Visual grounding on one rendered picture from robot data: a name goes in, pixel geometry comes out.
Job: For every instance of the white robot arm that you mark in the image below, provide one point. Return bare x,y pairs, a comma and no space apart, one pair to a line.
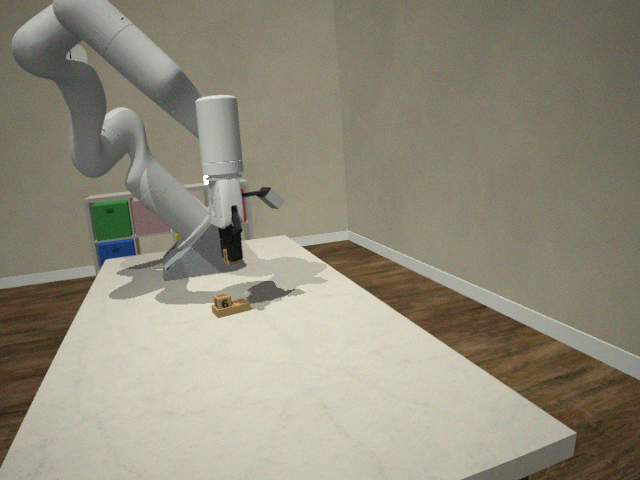
40,47

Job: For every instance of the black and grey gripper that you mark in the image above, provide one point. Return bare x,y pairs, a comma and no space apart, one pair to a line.
225,201

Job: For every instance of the brown wooden digit cube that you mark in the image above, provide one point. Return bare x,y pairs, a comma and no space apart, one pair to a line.
222,301
226,258

